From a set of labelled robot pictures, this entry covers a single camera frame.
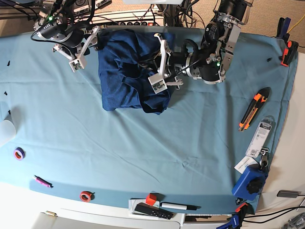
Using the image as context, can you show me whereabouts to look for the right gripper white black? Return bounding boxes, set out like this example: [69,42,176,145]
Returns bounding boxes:
[52,26,105,72]

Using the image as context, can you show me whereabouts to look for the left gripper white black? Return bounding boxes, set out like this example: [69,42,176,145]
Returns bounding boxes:
[137,33,191,94]

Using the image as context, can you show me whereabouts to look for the dark blue t-shirt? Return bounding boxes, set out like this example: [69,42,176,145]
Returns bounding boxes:
[98,29,173,115]

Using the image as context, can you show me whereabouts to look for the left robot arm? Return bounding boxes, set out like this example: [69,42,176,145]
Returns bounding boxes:
[138,0,253,94]

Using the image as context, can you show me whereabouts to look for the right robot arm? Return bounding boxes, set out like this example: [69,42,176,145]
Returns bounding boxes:
[31,0,111,72]

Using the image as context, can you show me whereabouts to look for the black foot pedal start label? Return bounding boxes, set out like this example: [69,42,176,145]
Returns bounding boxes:
[72,0,90,13]

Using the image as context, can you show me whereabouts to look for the light blue table cloth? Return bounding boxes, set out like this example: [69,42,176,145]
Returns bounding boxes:
[0,33,299,214]

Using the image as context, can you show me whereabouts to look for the orange black utility knife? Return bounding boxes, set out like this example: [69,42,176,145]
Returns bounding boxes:
[239,87,271,132]

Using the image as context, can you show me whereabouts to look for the white packaged item blister card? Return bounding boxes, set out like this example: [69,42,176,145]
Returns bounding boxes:
[245,116,274,158]

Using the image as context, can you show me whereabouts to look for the white paper roll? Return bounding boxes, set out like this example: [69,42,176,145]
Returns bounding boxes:
[0,120,16,147]

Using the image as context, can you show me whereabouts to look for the blue spring clamp top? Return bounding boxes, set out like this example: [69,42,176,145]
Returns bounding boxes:
[275,17,291,39]

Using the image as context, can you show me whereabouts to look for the white paper card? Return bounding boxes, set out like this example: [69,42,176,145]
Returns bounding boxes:
[234,156,258,174]

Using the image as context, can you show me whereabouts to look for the orange black clamp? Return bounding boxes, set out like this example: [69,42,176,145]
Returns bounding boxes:
[235,202,248,213]
[281,41,299,67]

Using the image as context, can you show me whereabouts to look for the red cube block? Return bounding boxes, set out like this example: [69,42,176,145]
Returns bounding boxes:
[145,193,157,206]

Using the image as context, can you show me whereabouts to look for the purple tape roll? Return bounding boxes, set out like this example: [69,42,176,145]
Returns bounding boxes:
[14,147,25,160]

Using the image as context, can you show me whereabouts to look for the white book under remote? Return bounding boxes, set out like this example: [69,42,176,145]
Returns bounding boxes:
[128,198,185,225]

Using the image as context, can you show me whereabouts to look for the white black marker pen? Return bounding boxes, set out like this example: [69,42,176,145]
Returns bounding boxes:
[160,202,200,211]

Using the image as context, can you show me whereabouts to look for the black remote control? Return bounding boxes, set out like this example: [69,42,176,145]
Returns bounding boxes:
[134,203,174,219]

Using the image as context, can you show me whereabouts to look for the metal carabiner keys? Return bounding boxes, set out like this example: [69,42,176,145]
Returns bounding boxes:
[260,147,269,172]

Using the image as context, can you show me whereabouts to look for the pink marker pen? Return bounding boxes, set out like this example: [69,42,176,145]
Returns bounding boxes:
[33,176,53,188]

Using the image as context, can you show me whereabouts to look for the red tape roll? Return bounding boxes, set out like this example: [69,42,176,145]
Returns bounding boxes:
[80,191,94,202]

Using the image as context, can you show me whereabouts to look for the blue box black knob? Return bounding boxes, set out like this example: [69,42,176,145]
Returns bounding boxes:
[232,166,268,201]

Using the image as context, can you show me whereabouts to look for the orange black lower clamp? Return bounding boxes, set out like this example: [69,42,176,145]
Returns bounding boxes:
[235,202,248,213]

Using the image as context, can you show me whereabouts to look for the blue black clamp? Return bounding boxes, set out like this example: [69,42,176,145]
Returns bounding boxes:
[216,214,244,229]

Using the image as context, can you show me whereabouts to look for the grey adapter box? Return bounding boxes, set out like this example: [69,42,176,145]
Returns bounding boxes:
[277,190,299,198]

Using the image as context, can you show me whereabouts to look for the white power strip red switch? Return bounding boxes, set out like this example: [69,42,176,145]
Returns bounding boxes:
[91,20,163,26]

